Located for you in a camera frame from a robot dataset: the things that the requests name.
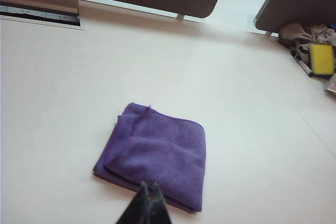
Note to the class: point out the narrow brown desk divider panel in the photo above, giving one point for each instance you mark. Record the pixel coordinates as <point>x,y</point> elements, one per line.
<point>302,6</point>

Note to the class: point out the small blue object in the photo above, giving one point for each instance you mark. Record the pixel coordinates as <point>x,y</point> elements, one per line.
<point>332,26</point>

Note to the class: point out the brown crumpled cloth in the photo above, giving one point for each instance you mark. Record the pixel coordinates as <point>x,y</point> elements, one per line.
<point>294,33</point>

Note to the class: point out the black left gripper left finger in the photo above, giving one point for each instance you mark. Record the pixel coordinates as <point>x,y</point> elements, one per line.
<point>137,208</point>

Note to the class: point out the grey plastic packet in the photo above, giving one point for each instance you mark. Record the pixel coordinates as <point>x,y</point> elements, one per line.
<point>332,85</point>

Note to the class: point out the black marker pen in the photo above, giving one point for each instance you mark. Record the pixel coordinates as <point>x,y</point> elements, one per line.
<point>302,62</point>

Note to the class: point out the purple microfibre cloth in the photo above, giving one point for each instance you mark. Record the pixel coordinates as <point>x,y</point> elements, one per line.
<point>162,150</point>

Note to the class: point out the yellow sponge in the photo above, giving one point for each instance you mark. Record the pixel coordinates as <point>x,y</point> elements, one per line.
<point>321,58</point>

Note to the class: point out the light beige crumpled cloth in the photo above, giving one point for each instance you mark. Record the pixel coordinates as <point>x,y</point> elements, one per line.
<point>323,35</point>

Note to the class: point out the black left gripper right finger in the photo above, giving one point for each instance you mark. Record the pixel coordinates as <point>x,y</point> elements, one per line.
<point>158,208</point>

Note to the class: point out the white divider foot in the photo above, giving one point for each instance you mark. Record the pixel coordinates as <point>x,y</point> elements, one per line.
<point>268,33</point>
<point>180,16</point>

